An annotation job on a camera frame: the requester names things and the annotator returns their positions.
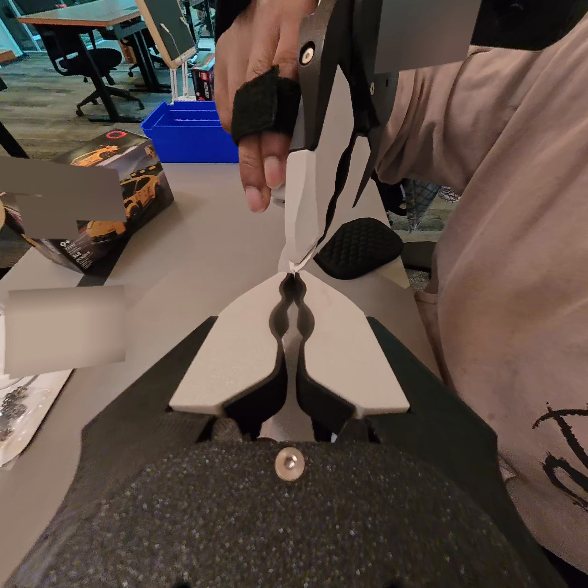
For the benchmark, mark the small toy set box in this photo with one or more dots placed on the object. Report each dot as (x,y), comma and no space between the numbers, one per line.
(204,78)

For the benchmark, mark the wooden top office table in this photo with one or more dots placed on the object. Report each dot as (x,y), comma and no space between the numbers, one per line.
(78,13)

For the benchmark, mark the black wrist rest pad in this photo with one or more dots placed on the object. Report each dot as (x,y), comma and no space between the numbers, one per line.
(358,248)

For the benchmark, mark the blue storage bin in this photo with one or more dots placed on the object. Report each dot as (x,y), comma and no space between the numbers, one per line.
(193,138)

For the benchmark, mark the white brick-print paper bag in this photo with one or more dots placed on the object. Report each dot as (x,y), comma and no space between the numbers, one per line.
(296,259)

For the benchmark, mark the toy car set box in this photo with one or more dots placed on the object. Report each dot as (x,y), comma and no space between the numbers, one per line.
(142,193)

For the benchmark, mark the black office chair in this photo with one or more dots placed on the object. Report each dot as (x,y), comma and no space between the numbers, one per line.
(92,59)

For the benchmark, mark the person's beige sweatshirt torso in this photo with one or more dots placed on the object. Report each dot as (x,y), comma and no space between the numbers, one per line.
(505,275)

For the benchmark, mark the wooden board book stand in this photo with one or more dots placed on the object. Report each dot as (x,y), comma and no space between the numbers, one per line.
(170,32)

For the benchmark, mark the small clear plastic parts bag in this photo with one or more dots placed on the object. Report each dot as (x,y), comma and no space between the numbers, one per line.
(27,413)

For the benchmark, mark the person's right hand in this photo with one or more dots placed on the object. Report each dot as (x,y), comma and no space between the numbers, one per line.
(257,41)

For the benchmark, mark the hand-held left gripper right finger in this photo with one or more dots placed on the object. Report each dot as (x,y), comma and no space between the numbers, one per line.
(353,367)

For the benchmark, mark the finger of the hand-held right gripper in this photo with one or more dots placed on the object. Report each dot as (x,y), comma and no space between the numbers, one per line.
(365,160)
(317,193)

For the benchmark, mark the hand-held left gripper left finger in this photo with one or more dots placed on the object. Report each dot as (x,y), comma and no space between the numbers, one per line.
(229,367)

